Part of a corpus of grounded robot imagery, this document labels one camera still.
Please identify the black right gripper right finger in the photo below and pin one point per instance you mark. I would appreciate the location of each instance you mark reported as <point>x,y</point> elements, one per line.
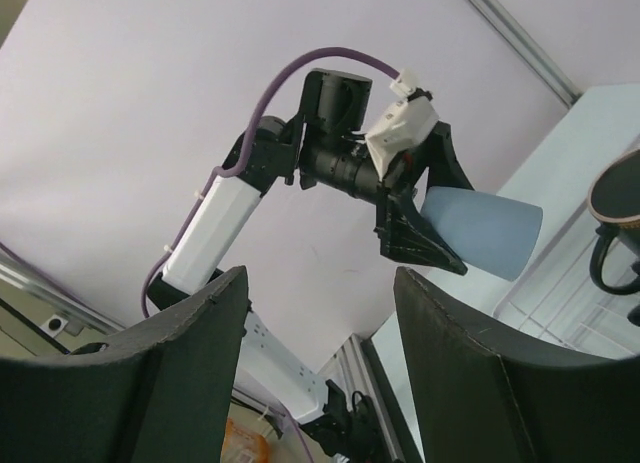
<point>486,392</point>

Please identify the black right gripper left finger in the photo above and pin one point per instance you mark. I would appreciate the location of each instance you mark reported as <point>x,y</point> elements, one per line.
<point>158,391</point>

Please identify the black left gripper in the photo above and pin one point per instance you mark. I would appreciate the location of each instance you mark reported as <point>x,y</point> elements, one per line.
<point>405,236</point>

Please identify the light blue cup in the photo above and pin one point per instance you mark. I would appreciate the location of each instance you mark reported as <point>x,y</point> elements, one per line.
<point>487,231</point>

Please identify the clear wire dish rack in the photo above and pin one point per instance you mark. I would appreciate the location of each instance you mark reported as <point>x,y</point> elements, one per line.
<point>555,299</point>

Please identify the red black mug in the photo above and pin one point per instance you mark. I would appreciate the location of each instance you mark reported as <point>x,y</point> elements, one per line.
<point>613,200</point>

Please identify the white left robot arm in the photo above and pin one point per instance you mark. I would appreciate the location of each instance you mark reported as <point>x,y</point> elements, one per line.
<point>343,424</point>

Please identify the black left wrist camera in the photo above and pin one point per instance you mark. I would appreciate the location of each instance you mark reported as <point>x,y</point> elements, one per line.
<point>334,102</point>

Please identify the aluminium frame rail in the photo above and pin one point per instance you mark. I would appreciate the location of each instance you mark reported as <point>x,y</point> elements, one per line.
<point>530,52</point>

